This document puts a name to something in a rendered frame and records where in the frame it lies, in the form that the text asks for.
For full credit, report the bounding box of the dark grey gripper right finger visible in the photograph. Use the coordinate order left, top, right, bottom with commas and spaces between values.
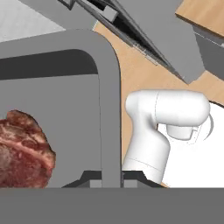
120, 171, 165, 189

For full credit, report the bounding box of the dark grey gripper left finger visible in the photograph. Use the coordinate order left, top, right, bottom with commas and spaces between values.
61, 170, 102, 189

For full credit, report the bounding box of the grey meat container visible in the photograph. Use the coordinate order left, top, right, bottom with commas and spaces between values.
0, 28, 123, 189

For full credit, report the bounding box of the raw red steak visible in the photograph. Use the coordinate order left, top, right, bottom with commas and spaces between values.
0, 108, 57, 189

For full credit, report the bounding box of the white rounded object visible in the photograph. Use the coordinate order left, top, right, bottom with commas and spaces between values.
121, 89, 224, 188

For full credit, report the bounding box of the grey cupboard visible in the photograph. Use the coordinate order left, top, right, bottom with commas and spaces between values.
192, 25, 224, 81

